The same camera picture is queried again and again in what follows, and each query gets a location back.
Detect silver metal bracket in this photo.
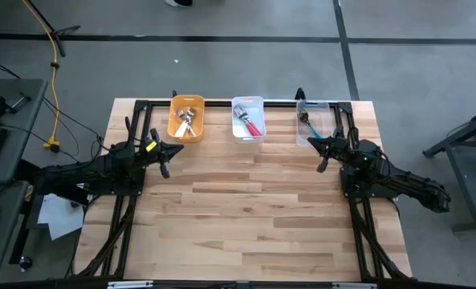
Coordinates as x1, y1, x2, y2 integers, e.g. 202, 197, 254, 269
332, 282, 378, 289
107, 280, 154, 289

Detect clear plastic bin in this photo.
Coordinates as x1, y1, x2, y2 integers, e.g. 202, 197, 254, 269
295, 98, 335, 146

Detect white plastic bin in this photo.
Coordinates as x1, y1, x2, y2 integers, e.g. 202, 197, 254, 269
231, 96, 267, 145

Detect white paper sheets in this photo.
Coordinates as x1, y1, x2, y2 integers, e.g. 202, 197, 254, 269
36, 179, 87, 242

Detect yellow power cable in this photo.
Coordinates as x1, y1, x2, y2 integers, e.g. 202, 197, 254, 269
20, 0, 62, 153

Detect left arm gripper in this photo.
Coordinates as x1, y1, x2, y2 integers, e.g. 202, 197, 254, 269
139, 128, 185, 180

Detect black aluminium table frame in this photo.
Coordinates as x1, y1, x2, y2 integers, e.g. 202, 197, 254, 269
76, 98, 413, 282

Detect grey desk with mouse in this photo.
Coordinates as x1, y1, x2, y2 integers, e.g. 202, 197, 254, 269
0, 179, 31, 284

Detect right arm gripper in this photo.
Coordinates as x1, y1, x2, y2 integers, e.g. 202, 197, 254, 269
307, 126, 368, 174

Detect dark grey side desk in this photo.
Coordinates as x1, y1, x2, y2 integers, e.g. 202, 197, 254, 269
421, 103, 476, 234

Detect orange plastic bin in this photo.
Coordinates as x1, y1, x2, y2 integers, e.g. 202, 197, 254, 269
167, 94, 205, 144

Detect grey desk with keyboard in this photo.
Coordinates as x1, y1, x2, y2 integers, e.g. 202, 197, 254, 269
0, 78, 49, 185

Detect black tripod stand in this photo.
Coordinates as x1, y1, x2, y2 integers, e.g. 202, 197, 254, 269
20, 0, 82, 58

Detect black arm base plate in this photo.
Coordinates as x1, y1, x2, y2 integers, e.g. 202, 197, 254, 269
85, 164, 147, 197
340, 166, 399, 200

